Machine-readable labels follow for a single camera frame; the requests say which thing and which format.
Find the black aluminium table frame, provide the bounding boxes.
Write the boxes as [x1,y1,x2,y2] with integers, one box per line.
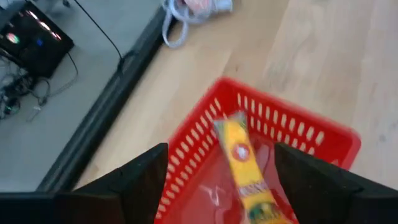
[35,7,177,194]

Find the tangled black cables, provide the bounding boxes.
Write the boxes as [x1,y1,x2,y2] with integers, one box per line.
[0,52,79,122]

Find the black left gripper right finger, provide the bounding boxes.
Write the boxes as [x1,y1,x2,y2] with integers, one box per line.
[274,142,398,224]

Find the black computer case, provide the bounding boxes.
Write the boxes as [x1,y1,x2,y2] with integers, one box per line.
[0,1,75,78]

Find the yellow crayon pack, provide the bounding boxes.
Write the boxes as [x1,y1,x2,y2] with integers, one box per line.
[213,111,295,224]

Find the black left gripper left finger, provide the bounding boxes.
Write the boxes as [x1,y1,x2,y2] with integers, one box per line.
[54,142,169,224]

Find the white pink cable bundle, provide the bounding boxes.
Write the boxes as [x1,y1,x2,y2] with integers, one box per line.
[161,0,234,50]

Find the red plastic basket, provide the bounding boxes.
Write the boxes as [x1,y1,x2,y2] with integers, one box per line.
[154,77,363,224]

